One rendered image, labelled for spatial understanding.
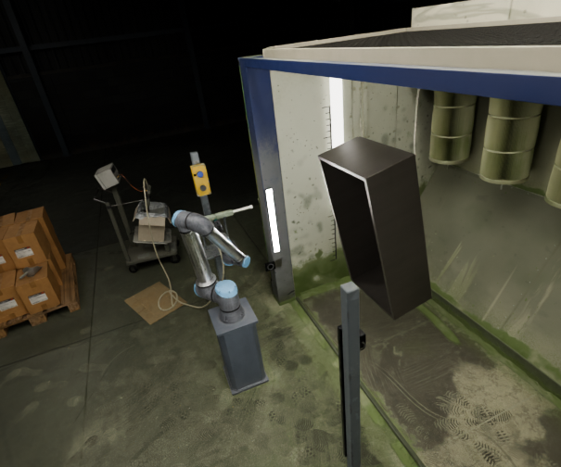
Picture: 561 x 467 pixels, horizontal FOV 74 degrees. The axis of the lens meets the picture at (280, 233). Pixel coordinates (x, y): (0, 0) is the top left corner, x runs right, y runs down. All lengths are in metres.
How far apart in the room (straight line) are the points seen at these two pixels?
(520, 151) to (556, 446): 1.90
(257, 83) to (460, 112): 1.65
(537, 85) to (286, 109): 2.25
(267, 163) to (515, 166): 1.83
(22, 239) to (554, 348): 4.82
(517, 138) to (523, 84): 2.04
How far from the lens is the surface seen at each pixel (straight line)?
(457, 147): 3.54
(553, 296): 3.30
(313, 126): 3.20
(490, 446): 2.95
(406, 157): 2.35
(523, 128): 3.10
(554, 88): 1.03
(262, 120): 3.01
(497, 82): 1.12
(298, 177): 3.24
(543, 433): 3.12
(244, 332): 2.76
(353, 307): 1.34
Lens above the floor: 2.44
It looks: 29 degrees down
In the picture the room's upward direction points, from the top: 7 degrees counter-clockwise
